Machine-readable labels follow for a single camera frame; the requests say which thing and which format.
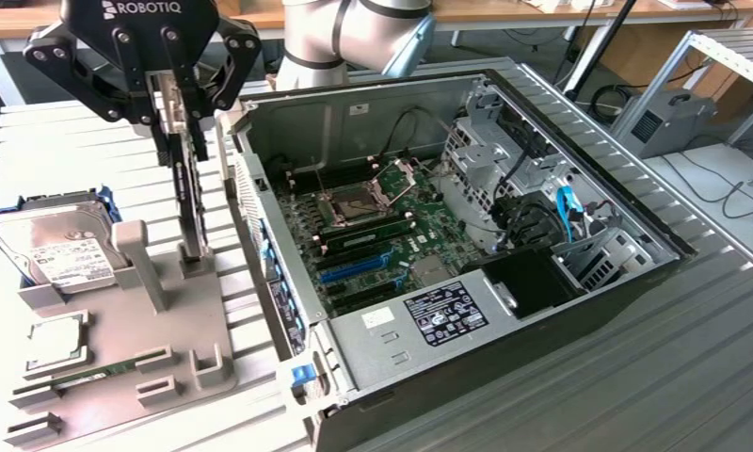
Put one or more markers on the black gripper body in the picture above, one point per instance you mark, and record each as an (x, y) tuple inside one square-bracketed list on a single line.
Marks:
[(137, 28)]

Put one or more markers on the graphics card with metal bracket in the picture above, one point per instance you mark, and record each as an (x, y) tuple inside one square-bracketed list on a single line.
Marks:
[(190, 202)]

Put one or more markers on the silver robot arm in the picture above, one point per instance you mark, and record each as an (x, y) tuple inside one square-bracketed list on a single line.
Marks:
[(326, 37)]

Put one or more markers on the wooden desk with white legs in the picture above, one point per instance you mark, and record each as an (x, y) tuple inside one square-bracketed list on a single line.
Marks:
[(18, 23)]

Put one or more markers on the silver hard disk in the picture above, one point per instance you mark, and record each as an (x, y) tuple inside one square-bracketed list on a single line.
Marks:
[(56, 240)]

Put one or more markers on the metal socket cover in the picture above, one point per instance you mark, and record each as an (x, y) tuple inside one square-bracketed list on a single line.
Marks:
[(402, 166)]

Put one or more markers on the CPU socket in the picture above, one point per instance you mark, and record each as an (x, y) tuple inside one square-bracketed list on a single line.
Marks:
[(354, 207)]

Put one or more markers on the dark RAM stick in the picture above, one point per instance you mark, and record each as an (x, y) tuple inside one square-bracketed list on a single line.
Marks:
[(364, 241)]

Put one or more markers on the silver disk bay cage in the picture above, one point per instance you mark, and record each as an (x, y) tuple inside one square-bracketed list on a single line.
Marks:
[(477, 155)]

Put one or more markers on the wooden desk with side panel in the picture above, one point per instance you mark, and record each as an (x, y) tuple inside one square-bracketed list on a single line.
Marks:
[(508, 13)]

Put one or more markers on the long black expansion slot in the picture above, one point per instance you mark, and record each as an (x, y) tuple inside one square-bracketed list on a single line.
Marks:
[(360, 288), (370, 301), (357, 256)]

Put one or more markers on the green motherboard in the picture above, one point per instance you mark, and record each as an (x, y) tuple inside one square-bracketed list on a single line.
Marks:
[(436, 221)]

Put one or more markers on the blue expansion slot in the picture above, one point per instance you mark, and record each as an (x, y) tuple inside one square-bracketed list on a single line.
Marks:
[(350, 269)]

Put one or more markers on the white device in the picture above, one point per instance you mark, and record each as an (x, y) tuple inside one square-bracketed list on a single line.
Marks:
[(565, 4)]

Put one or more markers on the silver CPU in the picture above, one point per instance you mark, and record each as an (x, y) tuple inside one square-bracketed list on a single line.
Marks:
[(53, 343)]

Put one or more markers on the silver chipset heatsink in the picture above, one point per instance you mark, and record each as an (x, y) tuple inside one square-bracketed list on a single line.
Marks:
[(432, 272)]

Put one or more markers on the grey parts rack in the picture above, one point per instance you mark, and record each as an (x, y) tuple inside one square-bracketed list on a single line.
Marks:
[(118, 348)]

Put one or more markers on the black slanted pole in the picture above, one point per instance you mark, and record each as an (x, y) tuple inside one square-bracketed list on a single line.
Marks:
[(608, 40)]

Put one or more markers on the green RAM stick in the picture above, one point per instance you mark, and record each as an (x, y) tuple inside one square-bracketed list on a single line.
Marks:
[(81, 379)]

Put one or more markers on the silver power supply unit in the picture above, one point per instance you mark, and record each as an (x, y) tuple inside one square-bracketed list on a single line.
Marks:
[(376, 353)]

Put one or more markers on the blue case latch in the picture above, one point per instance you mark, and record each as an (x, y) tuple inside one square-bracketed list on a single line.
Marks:
[(301, 376)]

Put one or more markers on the grey control box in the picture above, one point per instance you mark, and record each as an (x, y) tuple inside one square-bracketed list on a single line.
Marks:
[(672, 124)]

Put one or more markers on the open black PC case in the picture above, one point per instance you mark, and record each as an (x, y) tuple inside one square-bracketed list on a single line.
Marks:
[(540, 367)]

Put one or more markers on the silver disk bay bracket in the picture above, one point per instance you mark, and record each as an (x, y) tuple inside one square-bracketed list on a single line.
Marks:
[(602, 263)]

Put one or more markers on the aluminium frame with slats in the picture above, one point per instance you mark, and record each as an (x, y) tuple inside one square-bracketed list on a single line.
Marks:
[(735, 52)]

